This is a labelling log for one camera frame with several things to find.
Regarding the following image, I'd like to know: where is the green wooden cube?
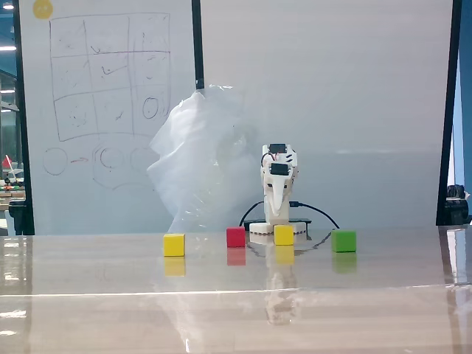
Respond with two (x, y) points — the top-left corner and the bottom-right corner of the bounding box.
(331, 229), (358, 254)

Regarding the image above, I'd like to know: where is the whiteboard with marker grid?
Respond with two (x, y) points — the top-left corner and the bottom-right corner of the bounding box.
(13, 0), (204, 236)

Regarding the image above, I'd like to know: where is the clear plastic bag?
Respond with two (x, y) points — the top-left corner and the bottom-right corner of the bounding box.
(146, 84), (267, 235)

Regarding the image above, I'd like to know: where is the yellow round magnet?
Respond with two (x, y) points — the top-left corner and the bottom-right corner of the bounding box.
(32, 0), (55, 20)

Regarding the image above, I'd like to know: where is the blank whiteboard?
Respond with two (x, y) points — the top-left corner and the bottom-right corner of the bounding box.
(191, 0), (464, 227)

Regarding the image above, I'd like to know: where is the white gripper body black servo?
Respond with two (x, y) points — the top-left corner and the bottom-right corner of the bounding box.
(260, 160), (299, 186)

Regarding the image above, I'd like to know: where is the black power cable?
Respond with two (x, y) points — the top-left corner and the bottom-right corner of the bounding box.
(238, 201), (266, 227)

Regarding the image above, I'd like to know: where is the red wooden cube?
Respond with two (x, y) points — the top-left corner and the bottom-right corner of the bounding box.
(226, 226), (246, 249)

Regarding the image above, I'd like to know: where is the black usb cable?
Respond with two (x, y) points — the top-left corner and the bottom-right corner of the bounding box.
(289, 201), (341, 232)

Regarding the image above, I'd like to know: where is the small red flag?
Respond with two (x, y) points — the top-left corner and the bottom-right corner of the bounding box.
(1, 154), (18, 182)

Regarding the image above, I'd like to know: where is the yellow wooden cube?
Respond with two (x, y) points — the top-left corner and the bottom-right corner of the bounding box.
(274, 224), (295, 246)
(163, 233), (186, 257)

